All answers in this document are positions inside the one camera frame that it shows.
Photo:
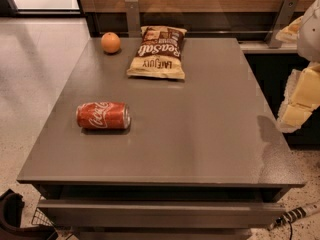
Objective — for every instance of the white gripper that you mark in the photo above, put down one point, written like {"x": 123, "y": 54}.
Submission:
{"x": 310, "y": 37}

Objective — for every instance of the red coca-cola can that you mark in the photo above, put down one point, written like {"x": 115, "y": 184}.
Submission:
{"x": 103, "y": 115}

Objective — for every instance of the brown sea salt chip bag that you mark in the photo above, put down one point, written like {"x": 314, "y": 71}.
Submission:
{"x": 159, "y": 54}

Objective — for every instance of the orange fruit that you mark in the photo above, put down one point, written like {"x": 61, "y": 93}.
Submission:
{"x": 110, "y": 42}

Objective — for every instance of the grey table drawer front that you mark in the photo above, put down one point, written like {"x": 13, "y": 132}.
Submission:
{"x": 160, "y": 214}

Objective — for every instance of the black curved base object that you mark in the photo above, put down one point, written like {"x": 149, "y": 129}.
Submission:
{"x": 11, "y": 207}

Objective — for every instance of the right metal bracket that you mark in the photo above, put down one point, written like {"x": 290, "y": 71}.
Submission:
{"x": 282, "y": 19}

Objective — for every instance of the metal bracket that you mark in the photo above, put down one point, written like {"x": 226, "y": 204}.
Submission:
{"x": 282, "y": 19}
{"x": 133, "y": 17}

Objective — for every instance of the left metal bracket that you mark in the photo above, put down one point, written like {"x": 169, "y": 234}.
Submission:
{"x": 133, "y": 17}

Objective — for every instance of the wire mesh basket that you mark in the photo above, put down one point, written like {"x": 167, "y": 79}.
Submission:
{"x": 39, "y": 218}

